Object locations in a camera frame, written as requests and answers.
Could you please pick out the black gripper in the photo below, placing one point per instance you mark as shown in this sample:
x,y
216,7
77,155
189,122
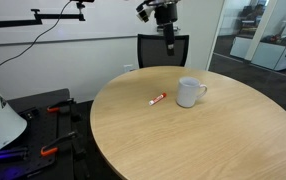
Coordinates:
x,y
167,14

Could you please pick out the white ceramic mug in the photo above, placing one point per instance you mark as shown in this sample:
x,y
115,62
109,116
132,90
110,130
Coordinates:
x,y
189,91

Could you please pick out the whiteboard eraser on tray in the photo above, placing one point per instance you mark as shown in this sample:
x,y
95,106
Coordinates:
x,y
160,28

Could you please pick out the black mesh office chair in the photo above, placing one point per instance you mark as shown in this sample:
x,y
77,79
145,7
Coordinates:
x,y
152,51

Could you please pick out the red and white marker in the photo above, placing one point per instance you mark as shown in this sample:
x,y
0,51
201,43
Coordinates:
x,y
157,99

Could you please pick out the white cabinet behind glass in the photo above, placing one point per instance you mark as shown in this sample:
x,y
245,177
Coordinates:
x,y
267,55

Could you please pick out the round wooden table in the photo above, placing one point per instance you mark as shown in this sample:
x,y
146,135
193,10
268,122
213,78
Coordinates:
x,y
233,132

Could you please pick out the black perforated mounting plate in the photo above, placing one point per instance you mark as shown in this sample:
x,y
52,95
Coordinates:
x,y
22,159

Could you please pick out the white wall outlet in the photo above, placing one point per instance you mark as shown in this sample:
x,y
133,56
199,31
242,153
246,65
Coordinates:
x,y
128,68

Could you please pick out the upper orange handled clamp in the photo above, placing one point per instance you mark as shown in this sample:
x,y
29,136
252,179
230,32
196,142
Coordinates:
x,y
56,107

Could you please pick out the orange handled clamp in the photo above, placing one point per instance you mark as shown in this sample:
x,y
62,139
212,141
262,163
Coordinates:
x,y
56,107
52,147

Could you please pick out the lower orange handled clamp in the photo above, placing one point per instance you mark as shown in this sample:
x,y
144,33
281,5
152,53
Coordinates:
x,y
52,147

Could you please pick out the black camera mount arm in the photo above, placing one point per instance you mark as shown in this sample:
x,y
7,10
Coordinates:
x,y
38,18

